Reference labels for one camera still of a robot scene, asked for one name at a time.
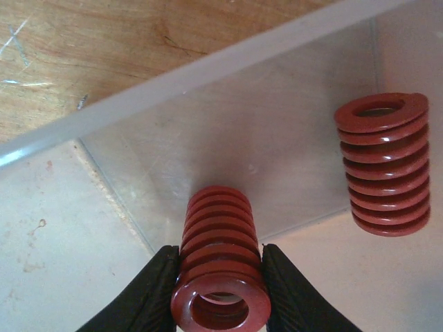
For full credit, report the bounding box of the red spring in bin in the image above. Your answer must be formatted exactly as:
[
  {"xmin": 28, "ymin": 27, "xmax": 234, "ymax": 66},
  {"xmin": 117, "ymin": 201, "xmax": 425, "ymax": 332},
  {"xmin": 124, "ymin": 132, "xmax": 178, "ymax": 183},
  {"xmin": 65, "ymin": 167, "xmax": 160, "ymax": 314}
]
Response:
[{"xmin": 334, "ymin": 93, "xmax": 431, "ymax": 237}]

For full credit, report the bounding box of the small clear plastic bin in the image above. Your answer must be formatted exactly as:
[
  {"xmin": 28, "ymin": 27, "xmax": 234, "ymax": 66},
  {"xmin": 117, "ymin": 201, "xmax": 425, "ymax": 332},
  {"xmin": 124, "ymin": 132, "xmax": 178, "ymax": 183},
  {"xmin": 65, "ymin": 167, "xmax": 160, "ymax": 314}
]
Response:
[{"xmin": 1, "ymin": 1, "xmax": 442, "ymax": 331}]

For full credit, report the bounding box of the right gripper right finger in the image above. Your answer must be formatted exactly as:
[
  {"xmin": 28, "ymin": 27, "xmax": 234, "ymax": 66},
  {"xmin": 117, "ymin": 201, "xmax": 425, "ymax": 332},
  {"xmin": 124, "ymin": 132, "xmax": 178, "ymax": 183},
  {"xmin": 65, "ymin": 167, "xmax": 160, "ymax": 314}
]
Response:
[{"xmin": 262, "ymin": 243, "xmax": 360, "ymax": 332}]

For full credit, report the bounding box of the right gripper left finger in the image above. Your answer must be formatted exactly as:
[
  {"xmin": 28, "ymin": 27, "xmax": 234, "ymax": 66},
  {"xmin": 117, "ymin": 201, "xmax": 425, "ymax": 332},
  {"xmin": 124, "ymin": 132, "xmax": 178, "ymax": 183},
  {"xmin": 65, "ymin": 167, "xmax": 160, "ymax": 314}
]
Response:
[{"xmin": 78, "ymin": 245, "xmax": 179, "ymax": 332}]

